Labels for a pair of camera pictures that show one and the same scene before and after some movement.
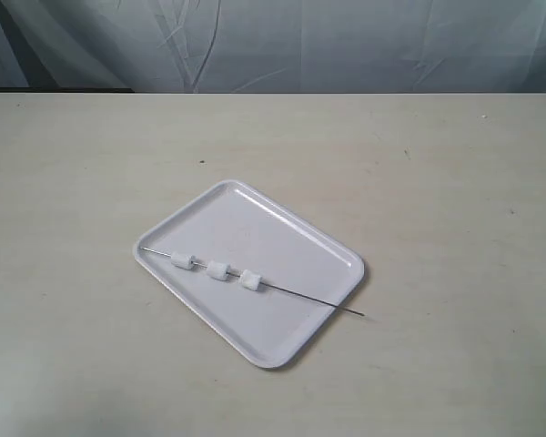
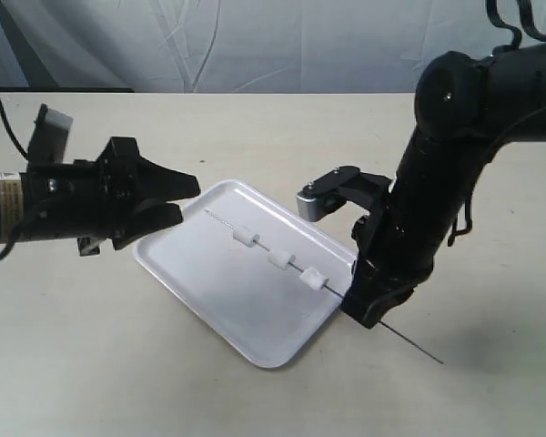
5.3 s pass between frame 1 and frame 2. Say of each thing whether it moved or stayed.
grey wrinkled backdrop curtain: stayed
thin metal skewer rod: moved
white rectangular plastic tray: stayed
